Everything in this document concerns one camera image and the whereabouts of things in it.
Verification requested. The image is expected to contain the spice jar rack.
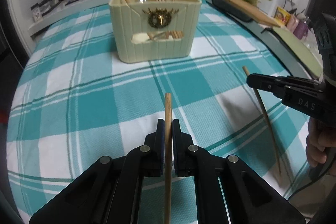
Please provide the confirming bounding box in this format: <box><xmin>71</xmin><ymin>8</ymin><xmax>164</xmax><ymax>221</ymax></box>
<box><xmin>30</xmin><ymin>0</ymin><xmax>60</xmax><ymax>22</ymax></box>

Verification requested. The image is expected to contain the wooden cutting board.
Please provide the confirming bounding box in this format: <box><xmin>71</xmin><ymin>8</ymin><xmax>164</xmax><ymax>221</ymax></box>
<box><xmin>212</xmin><ymin>0</ymin><xmax>281</xmax><ymax>27</ymax></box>

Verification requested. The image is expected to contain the person's right hand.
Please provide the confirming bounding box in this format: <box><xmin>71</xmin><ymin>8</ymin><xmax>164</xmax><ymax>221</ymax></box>
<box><xmin>305</xmin><ymin>117</ymin><xmax>335</xmax><ymax>168</ymax></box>

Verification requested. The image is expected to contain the cream utensil holder box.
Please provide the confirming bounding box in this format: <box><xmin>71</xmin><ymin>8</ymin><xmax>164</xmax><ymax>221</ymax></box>
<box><xmin>109</xmin><ymin>0</ymin><xmax>202</xmax><ymax>63</ymax></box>

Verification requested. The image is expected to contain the green cutting board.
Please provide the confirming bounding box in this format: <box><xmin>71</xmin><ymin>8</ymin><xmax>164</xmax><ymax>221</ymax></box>
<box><xmin>260</xmin><ymin>27</ymin><xmax>322</xmax><ymax>80</ymax></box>

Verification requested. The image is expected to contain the yellow packet box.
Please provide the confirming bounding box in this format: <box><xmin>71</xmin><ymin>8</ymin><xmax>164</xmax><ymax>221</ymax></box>
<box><xmin>274</xmin><ymin>6</ymin><xmax>291</xmax><ymax>26</ymax></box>

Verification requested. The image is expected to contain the teal white checkered tablecloth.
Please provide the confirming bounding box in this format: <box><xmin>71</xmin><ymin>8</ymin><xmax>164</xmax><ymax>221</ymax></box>
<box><xmin>6</xmin><ymin>3</ymin><xmax>308</xmax><ymax>223</ymax></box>

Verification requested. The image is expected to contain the wooden chopstick short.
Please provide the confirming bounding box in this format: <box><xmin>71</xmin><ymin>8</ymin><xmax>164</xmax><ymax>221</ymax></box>
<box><xmin>164</xmin><ymin>93</ymin><xmax>172</xmax><ymax>224</ymax></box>

